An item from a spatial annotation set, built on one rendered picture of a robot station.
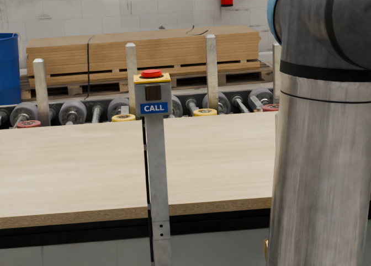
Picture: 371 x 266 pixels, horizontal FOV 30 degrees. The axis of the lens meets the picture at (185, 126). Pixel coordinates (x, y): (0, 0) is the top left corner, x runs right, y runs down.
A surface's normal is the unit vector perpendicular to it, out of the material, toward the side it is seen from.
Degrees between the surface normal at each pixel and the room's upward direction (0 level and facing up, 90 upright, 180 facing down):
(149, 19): 90
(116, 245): 90
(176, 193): 0
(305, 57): 85
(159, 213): 90
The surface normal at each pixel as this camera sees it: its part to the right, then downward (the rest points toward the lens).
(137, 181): -0.05, -0.97
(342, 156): 0.14, 0.22
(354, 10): -0.76, 0.02
